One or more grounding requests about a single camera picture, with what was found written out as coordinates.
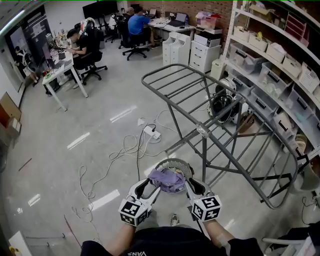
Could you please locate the woven straw basket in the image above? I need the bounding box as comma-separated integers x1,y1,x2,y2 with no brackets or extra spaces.
294,133,314,156

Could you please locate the white desk with metal legs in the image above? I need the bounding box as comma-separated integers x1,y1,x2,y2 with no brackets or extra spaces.
41,47,90,113

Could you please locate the long white cable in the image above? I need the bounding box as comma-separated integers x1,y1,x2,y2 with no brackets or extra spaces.
71,109,181,224

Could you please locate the white low cabinet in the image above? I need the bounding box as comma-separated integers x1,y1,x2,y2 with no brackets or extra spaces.
8,230,34,256

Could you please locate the grey metal drying rack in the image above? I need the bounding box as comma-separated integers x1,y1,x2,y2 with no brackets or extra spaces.
141,63,300,210

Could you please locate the black visor helmet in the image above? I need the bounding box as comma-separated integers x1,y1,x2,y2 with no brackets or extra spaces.
206,93,241,124

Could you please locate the white power strip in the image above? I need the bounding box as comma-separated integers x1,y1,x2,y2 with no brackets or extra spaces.
143,125,162,141

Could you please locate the black television screen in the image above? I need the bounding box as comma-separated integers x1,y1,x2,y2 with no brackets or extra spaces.
82,0,119,20

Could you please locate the long white desk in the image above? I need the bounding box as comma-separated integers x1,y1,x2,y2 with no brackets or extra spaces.
147,16,196,39

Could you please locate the cream waste bin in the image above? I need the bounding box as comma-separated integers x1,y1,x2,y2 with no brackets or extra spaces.
210,58,227,81

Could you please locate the person's left forearm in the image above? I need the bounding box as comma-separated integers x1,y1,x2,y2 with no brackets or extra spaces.
98,221,138,251

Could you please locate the small cardboard box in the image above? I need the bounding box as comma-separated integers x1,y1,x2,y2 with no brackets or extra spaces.
6,117,23,140

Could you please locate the person's right shoe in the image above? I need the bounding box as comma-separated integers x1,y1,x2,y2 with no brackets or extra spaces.
169,212,181,227

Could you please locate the ceiling light tube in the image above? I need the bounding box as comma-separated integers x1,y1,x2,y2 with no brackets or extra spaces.
0,9,26,36

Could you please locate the white metal shelving unit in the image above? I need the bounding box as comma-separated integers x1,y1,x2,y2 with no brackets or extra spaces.
221,0,320,165

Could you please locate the grey slatted laundry basket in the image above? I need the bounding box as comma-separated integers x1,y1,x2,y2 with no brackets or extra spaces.
145,157,195,194

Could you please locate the black office chair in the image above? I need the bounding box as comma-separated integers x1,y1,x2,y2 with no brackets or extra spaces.
102,13,121,43
79,24,109,86
116,19,151,62

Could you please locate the person's black shirt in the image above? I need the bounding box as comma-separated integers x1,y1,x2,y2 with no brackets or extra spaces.
80,225,265,256

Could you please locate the white chair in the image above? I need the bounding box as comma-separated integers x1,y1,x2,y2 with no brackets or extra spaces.
261,224,320,256

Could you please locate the white printer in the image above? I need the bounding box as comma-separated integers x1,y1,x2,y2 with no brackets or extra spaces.
194,27,223,48

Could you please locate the thin black cable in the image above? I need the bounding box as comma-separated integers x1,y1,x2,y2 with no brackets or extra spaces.
300,195,320,225

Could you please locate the brown bag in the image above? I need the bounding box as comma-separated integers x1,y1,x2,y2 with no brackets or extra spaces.
236,111,256,135

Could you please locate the purple t-shirt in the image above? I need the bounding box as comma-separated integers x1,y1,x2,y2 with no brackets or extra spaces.
147,167,186,193

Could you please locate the black power cable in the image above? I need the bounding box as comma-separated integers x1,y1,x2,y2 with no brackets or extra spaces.
136,123,157,181

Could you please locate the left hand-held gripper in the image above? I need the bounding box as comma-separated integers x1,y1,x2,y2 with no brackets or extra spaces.
118,177,162,227

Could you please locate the grey chair with black legs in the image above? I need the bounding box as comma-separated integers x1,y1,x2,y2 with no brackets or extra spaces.
252,153,320,201

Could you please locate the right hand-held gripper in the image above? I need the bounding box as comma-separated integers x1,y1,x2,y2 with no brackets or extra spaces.
184,177,223,223

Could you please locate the pink desk organiser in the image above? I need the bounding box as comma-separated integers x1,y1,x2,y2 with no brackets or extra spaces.
284,11,311,48

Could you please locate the narrow white drawer tower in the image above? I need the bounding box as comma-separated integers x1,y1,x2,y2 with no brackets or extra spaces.
172,33,192,68
162,31,179,67

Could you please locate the patterned white helmet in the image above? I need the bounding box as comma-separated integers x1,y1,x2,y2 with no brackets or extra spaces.
79,16,95,35

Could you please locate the white three-drawer cabinet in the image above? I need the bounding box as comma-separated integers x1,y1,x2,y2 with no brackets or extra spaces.
189,39,222,74

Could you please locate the computer monitor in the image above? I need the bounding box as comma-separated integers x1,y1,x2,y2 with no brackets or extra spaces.
41,44,55,69

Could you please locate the open laptop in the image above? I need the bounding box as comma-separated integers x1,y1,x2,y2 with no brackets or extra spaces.
169,12,189,28

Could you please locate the open cardboard box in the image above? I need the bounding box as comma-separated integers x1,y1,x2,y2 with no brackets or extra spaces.
249,3,276,23

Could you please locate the flat brown cardboard box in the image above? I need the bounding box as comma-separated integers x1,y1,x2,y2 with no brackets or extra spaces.
0,91,23,126

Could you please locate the person's right forearm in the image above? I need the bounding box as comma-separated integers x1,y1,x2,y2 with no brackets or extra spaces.
202,219,238,248

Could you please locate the black framed glass door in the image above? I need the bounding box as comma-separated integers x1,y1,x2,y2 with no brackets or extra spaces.
4,4,52,85

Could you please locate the pink storage box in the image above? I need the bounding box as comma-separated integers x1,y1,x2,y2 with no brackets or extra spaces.
195,11,219,31

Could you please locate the black jacket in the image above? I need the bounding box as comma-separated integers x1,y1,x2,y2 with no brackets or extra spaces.
268,221,320,253

